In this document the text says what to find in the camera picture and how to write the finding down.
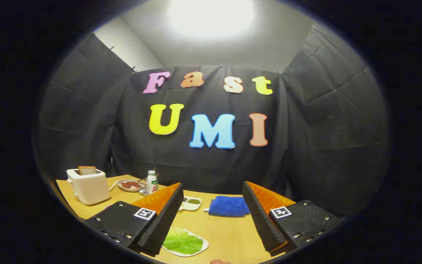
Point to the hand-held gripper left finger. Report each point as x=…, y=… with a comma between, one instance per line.
x=163, y=223

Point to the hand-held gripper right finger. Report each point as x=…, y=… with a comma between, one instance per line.
x=260, y=220

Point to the green lettuce leaf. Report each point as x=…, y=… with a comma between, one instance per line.
x=181, y=242

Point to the toast bread slice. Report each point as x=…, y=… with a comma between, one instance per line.
x=87, y=170

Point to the white divided dish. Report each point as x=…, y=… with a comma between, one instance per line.
x=187, y=207

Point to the blue towel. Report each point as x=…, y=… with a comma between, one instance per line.
x=229, y=206

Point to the green mung beans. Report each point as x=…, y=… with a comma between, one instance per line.
x=194, y=201

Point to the white bottle with green cap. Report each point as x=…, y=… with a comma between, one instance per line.
x=152, y=183

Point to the white rounded rectangular plate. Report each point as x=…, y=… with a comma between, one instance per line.
x=205, y=243

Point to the round grey plate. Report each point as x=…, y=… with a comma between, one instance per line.
x=127, y=189

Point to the red-brown meat patty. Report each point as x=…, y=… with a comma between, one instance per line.
x=126, y=184
x=134, y=183

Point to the black backdrop cloth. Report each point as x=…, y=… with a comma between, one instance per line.
x=203, y=165

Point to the cream white toaster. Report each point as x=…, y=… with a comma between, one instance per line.
x=90, y=187

